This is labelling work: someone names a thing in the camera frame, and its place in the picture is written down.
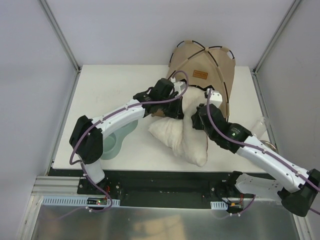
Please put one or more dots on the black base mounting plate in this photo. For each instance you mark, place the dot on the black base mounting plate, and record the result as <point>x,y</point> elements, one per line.
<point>158,189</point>

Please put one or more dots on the white fluffy cushion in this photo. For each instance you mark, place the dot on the white fluffy cushion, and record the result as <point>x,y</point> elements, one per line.
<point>179,135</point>

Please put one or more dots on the right white cable duct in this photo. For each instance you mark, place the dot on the right white cable duct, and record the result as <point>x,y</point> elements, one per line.
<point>220,205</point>

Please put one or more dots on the beige pet tent fabric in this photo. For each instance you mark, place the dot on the beige pet tent fabric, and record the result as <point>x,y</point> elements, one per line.
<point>207,70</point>

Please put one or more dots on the left aluminium frame post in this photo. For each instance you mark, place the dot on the left aluminium frame post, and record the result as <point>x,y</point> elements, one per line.
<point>59,34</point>

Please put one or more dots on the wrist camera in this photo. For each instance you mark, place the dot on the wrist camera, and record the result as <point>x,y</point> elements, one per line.
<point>214,97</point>
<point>178,85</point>

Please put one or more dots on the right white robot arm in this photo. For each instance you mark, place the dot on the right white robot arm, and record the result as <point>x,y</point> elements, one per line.
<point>291,185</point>

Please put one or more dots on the green double pet bowl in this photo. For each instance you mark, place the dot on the green double pet bowl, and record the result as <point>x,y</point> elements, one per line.
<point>113,143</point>

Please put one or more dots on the aluminium frame post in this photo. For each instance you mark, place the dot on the aluminium frame post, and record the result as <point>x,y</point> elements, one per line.
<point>277,34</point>
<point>59,34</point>

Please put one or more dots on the left white cable duct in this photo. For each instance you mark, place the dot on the left white cable duct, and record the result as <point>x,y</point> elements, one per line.
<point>98,202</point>

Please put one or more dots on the white cable duct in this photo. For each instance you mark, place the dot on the white cable duct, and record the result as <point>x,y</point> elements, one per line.
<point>98,202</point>
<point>220,205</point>

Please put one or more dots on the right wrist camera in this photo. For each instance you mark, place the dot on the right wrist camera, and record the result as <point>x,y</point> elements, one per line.
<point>214,97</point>

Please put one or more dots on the right aluminium frame post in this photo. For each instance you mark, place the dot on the right aluminium frame post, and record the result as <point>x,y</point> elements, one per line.
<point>277,34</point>

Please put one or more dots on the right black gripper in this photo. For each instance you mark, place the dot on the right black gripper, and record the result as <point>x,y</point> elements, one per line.
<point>200,118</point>

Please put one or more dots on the stainless steel bowl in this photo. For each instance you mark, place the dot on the stainless steel bowl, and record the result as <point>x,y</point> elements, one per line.
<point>270,145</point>

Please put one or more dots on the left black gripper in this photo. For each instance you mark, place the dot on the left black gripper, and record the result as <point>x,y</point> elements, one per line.
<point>175,108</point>

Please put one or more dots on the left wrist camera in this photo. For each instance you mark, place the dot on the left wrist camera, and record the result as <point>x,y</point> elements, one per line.
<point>178,85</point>

